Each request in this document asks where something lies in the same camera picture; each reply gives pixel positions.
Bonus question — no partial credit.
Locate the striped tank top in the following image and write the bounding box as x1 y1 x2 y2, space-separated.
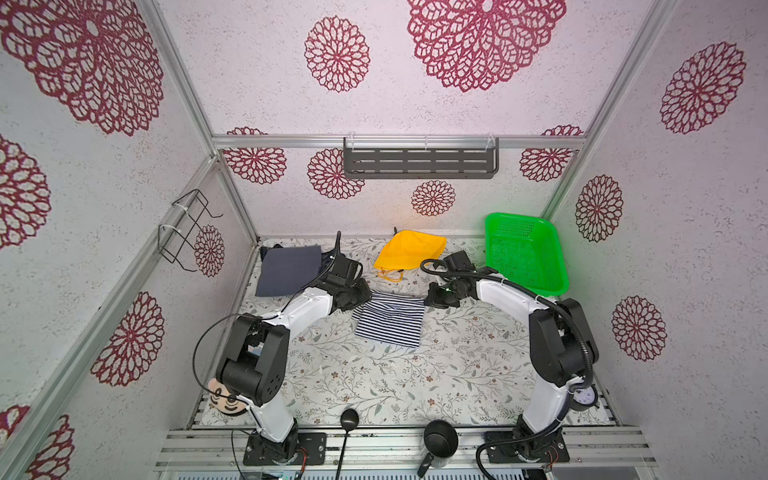
352 292 426 349

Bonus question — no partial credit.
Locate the grey blue tank top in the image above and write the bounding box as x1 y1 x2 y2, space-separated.
255 244 339 297

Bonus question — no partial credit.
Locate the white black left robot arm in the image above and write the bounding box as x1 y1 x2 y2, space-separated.
215 279 372 456

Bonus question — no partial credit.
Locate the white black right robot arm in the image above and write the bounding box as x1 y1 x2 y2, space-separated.
425 272 599 438

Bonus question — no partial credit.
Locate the yellow fabric hat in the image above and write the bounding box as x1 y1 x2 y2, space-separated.
374 230 447 283

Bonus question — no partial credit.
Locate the green plastic basket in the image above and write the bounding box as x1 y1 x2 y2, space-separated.
484 213 570 297

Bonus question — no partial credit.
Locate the black ladle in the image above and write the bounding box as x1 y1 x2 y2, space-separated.
335 408 359 480

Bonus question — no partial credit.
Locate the cartoon boy plush doll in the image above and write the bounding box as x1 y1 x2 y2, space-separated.
207 378 247 417

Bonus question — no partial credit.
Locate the round pressure gauge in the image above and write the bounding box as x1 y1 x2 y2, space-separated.
567 384 599 412

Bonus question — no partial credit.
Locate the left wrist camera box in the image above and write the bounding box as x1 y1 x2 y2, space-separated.
326 253 363 287

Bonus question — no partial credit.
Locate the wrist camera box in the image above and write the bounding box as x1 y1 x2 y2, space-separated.
442 250 476 276
326 253 363 287

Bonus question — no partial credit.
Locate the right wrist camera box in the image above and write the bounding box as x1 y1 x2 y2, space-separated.
442 250 476 276

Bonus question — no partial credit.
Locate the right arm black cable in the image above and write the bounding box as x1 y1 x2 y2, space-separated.
419 257 595 480

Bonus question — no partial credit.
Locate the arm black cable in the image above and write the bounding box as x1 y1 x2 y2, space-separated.
419 257 595 480
191 230 343 480

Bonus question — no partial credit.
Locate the grey wall shelf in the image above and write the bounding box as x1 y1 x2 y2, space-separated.
342 137 499 180

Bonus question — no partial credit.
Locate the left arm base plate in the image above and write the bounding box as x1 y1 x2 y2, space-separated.
242 432 327 467

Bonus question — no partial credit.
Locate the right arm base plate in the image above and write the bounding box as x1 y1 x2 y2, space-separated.
486 429 570 465

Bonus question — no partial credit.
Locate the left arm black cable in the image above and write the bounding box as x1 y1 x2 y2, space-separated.
191 230 343 480

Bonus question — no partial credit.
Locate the black wire wall rack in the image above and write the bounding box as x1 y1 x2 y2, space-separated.
156 189 225 278

